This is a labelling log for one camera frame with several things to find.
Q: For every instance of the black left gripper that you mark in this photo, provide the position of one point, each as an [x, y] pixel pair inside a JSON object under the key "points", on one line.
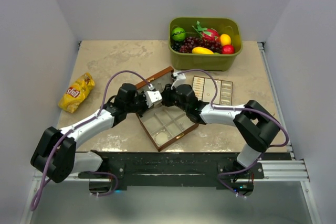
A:
{"points": [[142, 96]]}

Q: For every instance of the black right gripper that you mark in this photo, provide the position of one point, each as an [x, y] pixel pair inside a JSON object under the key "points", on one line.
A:
{"points": [[166, 94]]}

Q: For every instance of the brown ring earring tray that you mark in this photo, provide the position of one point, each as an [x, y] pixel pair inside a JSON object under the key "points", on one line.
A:
{"points": [[224, 90]]}

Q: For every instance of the brown jewelry box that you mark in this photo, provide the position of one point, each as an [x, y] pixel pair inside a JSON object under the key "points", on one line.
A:
{"points": [[161, 123]]}

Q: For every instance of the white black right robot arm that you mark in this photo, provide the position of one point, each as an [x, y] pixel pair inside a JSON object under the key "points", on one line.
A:
{"points": [[257, 127]]}

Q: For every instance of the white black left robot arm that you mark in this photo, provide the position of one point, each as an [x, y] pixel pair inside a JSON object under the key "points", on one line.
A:
{"points": [[55, 154]]}

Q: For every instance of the yellow toy mango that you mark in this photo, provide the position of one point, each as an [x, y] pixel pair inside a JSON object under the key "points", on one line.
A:
{"points": [[202, 51]]}

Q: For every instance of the purple toy grapes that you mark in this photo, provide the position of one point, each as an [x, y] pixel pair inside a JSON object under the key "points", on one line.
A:
{"points": [[187, 45]]}

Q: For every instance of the yellow potato chips bag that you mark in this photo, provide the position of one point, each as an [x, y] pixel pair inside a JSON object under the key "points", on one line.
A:
{"points": [[77, 93]]}

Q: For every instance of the green plastic fruit bin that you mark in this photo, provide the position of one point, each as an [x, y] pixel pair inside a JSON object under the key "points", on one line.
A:
{"points": [[215, 62]]}

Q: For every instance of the green toy melon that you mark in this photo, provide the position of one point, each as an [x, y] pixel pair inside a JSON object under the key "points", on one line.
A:
{"points": [[178, 34]]}

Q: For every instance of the red toy apple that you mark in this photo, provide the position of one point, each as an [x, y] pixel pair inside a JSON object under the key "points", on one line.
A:
{"points": [[228, 50]]}

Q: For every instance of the pink toy dragon fruit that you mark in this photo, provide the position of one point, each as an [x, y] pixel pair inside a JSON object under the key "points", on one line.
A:
{"points": [[207, 34]]}

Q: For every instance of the yellow orange toy lemon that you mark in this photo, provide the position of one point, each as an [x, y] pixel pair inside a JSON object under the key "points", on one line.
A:
{"points": [[225, 39]]}

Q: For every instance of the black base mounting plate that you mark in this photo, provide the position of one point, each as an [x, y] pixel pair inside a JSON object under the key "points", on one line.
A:
{"points": [[122, 170]]}

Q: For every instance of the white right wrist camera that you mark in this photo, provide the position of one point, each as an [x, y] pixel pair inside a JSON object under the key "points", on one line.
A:
{"points": [[178, 78]]}

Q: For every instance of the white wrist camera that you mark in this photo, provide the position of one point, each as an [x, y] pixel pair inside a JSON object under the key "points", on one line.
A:
{"points": [[178, 78], [153, 98]]}

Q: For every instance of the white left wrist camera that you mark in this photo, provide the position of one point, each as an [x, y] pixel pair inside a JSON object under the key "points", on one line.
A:
{"points": [[153, 98]]}

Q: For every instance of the aluminium frame rail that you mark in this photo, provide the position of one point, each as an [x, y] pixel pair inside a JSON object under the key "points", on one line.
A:
{"points": [[112, 63]]}

